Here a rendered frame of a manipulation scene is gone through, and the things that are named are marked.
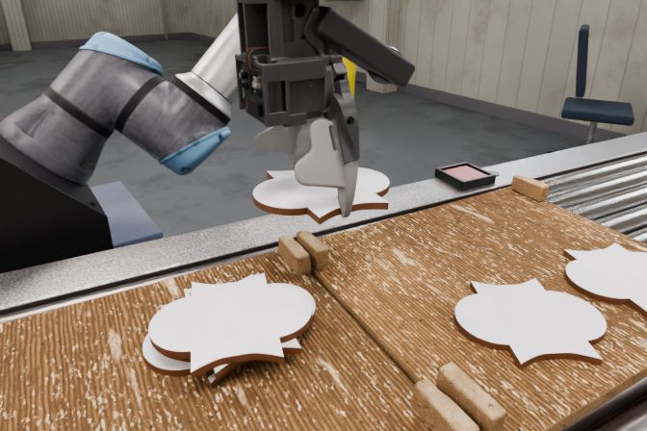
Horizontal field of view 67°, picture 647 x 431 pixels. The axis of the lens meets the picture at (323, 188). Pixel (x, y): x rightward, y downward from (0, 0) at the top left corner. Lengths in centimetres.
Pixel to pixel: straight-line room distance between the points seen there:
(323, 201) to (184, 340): 17
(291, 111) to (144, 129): 43
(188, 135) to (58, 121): 19
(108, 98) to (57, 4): 1027
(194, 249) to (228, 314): 23
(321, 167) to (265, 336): 16
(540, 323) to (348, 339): 19
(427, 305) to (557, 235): 26
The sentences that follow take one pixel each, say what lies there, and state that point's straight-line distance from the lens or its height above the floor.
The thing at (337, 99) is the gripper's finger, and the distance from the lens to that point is 43.
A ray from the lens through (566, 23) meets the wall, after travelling 468.
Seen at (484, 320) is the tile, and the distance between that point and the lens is 53.
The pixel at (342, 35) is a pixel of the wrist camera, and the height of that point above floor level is 121.
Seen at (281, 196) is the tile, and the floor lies 106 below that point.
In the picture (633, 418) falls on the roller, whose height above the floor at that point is 92.
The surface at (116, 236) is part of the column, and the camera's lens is 86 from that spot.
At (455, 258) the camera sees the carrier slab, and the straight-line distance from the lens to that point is 63.
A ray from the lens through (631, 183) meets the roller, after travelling 105.
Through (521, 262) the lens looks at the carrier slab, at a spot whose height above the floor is 94.
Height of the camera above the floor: 126
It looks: 24 degrees down
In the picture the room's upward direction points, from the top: straight up
